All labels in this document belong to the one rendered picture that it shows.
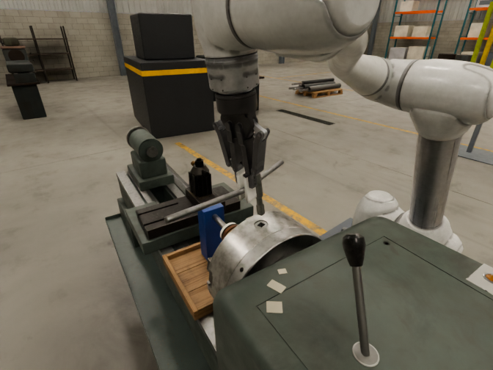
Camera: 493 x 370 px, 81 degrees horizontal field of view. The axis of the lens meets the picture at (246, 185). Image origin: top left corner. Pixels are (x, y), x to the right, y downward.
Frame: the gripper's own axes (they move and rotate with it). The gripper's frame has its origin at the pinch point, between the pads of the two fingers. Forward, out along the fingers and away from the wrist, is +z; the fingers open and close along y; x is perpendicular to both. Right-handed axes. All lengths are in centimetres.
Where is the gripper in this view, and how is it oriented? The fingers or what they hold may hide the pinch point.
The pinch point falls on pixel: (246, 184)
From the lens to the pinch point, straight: 62.2
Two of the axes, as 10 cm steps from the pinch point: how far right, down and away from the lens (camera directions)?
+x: 6.5, -4.5, 6.1
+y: 7.5, 2.8, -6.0
